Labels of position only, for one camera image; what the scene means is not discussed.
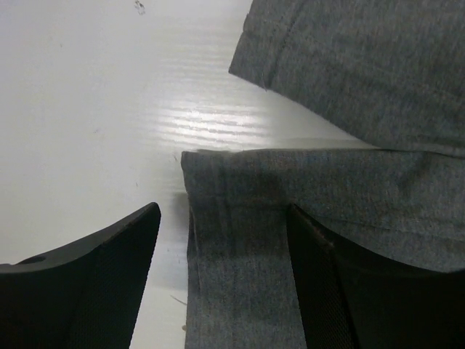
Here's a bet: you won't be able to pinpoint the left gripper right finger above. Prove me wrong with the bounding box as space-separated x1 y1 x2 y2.
286 205 464 348

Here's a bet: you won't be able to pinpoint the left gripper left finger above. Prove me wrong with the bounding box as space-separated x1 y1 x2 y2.
1 203 161 348

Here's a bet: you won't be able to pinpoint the grey shorts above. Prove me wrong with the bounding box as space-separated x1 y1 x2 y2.
181 1 464 348

